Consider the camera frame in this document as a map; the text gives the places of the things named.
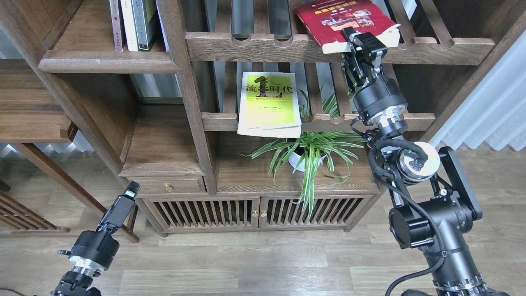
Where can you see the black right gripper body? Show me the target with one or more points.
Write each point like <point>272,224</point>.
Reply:
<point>376,96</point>

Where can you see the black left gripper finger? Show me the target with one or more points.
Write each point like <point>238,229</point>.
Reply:
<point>117,213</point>

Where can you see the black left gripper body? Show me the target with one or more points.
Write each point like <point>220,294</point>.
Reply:
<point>94,249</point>

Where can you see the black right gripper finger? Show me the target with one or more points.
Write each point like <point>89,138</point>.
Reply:
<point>364,46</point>

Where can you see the red book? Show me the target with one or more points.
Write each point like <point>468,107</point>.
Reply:
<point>325,19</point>

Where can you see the yellow green book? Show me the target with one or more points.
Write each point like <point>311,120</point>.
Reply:
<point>269,105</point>

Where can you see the maroon book white characters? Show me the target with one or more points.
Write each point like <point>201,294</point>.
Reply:
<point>117,25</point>

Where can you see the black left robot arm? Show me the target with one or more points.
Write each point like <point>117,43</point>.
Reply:
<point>77,282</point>

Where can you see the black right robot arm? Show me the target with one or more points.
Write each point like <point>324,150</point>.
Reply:
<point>433,203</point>

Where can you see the left slatted cabinet door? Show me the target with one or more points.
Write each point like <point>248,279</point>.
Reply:
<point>207,214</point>

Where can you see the slatted cabinet door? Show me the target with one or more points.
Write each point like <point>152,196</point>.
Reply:
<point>207,214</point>
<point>330,211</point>

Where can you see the small wooden drawer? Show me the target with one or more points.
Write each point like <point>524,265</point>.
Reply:
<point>180,184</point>

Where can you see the wooden slatted rack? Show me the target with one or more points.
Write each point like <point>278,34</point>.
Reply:
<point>22,220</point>

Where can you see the green spider plant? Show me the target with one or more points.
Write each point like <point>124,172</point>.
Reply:
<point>334,144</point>

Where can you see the white plant pot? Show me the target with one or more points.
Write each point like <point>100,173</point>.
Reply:
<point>294,159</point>

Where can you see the white curtain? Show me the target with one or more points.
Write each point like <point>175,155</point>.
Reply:
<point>495,112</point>

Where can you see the right slatted cabinet door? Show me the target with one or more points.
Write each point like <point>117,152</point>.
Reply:
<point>330,211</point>

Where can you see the wooden side table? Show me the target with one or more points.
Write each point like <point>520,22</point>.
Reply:
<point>40,159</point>

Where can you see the dark wooden bookshelf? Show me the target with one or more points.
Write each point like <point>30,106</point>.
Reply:
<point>172,111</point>

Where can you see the white upright book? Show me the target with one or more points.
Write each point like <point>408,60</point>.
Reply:
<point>129,25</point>

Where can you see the grey green upright book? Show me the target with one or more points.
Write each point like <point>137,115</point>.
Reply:
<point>146,19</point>

